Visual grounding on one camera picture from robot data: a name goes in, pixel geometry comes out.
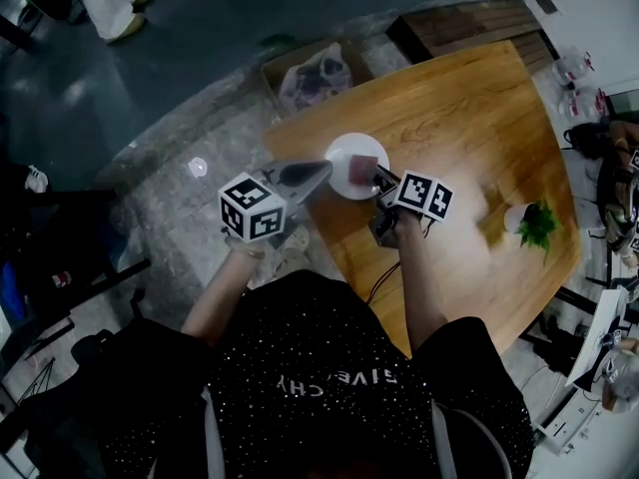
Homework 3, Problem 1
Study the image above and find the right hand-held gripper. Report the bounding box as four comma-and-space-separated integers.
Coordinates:
367, 164, 454, 247

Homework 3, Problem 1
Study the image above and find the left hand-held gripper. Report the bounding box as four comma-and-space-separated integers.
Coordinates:
218, 159, 334, 244

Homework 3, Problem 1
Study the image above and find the red piece of meat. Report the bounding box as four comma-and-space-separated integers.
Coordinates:
348, 154, 377, 187

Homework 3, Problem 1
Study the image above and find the white round plate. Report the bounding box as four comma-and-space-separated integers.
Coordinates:
324, 133, 390, 202

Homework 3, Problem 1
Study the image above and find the person's right forearm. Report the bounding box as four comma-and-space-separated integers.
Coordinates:
384, 209, 451, 359

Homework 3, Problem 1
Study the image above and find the person's left forearm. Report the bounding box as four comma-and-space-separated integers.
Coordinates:
180, 237, 266, 336

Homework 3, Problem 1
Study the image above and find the person's light shoe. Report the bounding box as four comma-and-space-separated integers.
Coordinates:
270, 224, 312, 279

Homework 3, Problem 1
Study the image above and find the translucent plastic bag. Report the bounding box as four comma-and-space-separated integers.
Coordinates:
278, 43, 353, 113

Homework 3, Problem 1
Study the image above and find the cardboard box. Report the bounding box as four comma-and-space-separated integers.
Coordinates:
260, 39, 375, 114

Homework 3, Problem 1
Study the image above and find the green plant in white pot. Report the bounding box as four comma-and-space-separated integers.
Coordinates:
503, 199, 561, 263

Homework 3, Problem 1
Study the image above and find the dark wooden bench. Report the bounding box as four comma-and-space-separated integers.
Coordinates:
384, 0, 560, 73

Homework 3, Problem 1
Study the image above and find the person's black sparkly shirt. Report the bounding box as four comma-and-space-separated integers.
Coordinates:
19, 269, 536, 479

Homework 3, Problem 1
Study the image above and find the clear plastic jug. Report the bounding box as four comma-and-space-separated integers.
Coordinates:
559, 87, 608, 119
551, 47, 594, 87

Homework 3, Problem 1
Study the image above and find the white board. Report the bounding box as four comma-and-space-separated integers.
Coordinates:
565, 287, 628, 388

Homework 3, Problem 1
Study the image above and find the red and black cable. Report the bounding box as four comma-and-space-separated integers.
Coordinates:
364, 260, 402, 306

